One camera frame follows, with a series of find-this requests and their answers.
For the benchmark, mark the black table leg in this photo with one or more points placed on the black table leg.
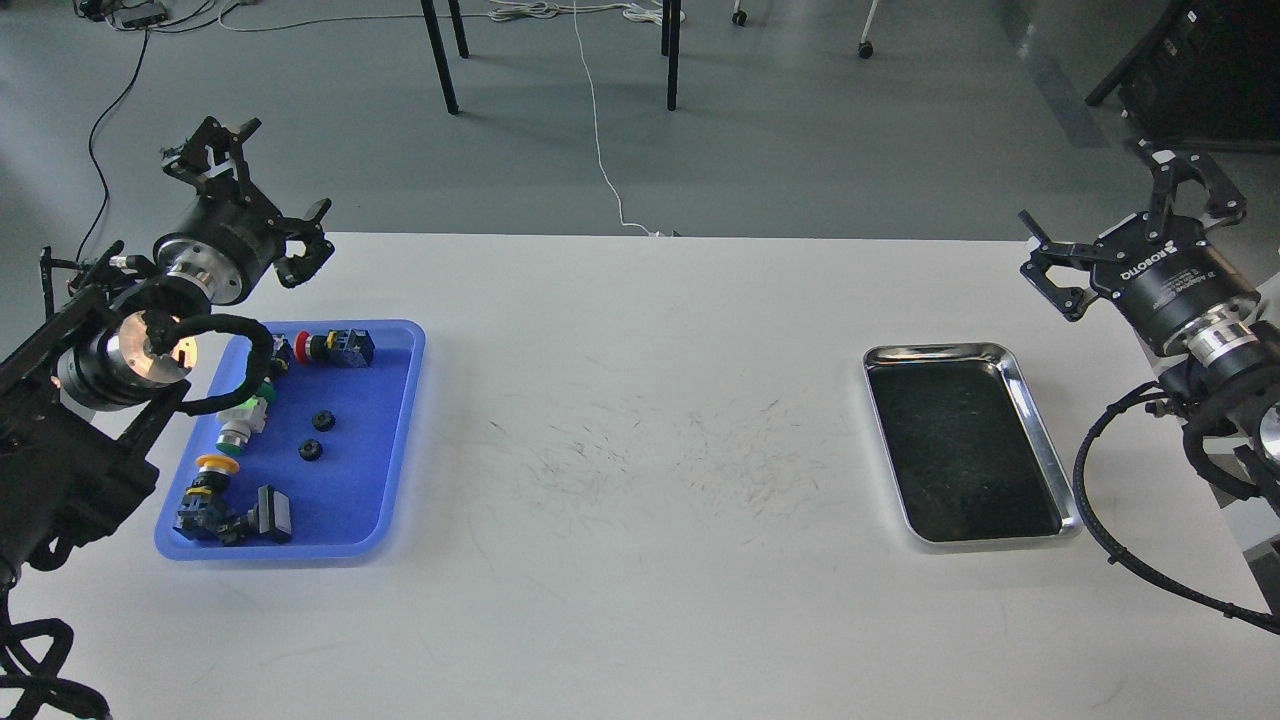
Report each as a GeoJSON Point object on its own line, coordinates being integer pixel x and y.
{"type": "Point", "coordinates": [671, 16]}
{"type": "Point", "coordinates": [437, 44]}

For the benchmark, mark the black selector switch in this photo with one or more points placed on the black selector switch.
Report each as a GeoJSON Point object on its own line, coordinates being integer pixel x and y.
{"type": "Point", "coordinates": [281, 357]}

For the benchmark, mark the black gripper screen left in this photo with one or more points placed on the black gripper screen left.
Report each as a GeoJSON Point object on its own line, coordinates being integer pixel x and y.
{"type": "Point", "coordinates": [229, 237]}

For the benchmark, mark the blue plastic tray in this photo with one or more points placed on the blue plastic tray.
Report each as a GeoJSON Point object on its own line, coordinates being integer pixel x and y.
{"type": "Point", "coordinates": [341, 504]}

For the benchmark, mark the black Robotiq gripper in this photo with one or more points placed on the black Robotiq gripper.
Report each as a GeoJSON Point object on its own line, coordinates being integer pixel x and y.
{"type": "Point", "coordinates": [1170, 285]}

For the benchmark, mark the black table leg right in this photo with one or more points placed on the black table leg right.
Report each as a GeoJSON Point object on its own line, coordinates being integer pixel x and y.
{"type": "Point", "coordinates": [671, 16]}

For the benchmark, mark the small black gear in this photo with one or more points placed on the small black gear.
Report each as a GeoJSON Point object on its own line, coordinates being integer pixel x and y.
{"type": "Point", "coordinates": [310, 450]}
{"type": "Point", "coordinates": [323, 421]}

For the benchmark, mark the yellow push button switch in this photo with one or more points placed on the yellow push button switch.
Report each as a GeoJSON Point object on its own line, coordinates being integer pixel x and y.
{"type": "Point", "coordinates": [203, 514]}

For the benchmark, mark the black table leg left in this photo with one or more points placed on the black table leg left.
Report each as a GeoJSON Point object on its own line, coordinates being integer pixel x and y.
{"type": "Point", "coordinates": [437, 44]}

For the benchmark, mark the green push button switch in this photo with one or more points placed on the green push button switch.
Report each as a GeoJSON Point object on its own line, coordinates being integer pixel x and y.
{"type": "Point", "coordinates": [238, 424]}

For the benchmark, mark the silver metal tray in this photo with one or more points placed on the silver metal tray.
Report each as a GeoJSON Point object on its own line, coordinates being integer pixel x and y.
{"type": "Point", "coordinates": [972, 464]}

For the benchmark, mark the red emergency stop button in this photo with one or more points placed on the red emergency stop button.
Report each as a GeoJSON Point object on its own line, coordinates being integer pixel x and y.
{"type": "Point", "coordinates": [350, 349]}

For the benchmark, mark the black square push button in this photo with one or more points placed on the black square push button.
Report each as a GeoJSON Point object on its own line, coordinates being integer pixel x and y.
{"type": "Point", "coordinates": [269, 518]}

